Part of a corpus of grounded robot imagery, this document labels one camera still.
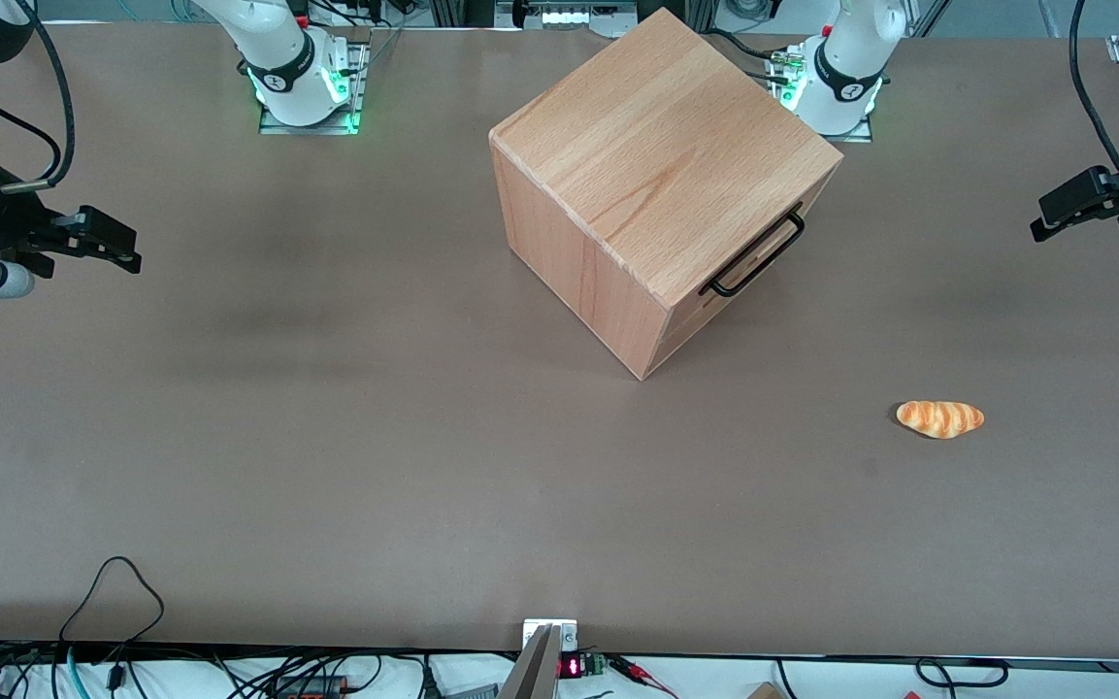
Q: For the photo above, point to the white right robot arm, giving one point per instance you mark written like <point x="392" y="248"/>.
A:
<point x="278" y="49"/>

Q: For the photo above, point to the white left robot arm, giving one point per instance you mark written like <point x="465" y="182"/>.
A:
<point x="850" y="58"/>

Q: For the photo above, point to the light wooden drawer cabinet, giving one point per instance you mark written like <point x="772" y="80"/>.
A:
<point x="637" y="146"/>

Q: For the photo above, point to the orange striped toy bread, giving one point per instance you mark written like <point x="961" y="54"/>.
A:
<point x="939" y="418"/>

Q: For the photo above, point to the red and black device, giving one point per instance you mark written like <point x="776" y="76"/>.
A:
<point x="312" y="687"/>

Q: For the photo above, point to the white device with lights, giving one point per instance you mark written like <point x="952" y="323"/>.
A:
<point x="569" y="15"/>

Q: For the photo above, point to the brown cardboard piece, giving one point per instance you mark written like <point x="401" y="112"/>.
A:
<point x="765" y="692"/>

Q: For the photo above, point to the red and black clip leads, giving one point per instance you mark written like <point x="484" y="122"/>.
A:
<point x="641" y="672"/>

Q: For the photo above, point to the red digit display module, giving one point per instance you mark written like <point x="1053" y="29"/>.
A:
<point x="574" y="667"/>

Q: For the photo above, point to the white metal bracket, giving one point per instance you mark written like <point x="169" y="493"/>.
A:
<point x="567" y="631"/>

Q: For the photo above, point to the aluminium camera mount bar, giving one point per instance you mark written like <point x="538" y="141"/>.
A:
<point x="532" y="670"/>

